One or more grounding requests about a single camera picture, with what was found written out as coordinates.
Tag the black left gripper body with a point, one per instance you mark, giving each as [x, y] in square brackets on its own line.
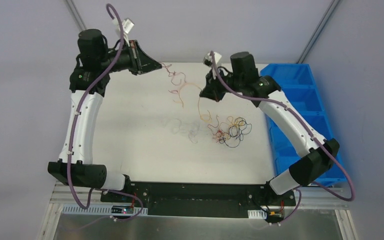
[136, 57]

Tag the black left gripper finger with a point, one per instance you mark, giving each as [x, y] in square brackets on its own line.
[144, 59]
[149, 67]

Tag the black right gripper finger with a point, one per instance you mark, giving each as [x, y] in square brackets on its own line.
[210, 87]
[217, 97]

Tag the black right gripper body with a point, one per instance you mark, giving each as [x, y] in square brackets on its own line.
[212, 87]

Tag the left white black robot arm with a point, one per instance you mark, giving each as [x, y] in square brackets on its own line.
[88, 82]

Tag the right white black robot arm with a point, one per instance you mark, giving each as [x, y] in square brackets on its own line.
[316, 153]

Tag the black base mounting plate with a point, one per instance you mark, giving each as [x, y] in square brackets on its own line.
[196, 209]

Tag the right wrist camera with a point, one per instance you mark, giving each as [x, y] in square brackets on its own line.
[210, 59]

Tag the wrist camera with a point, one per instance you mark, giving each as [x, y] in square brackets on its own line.
[127, 25]
[210, 59]

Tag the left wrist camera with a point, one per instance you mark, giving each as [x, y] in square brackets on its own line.
[127, 25]

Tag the aluminium frame rail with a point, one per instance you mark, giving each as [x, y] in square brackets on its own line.
[154, 194]

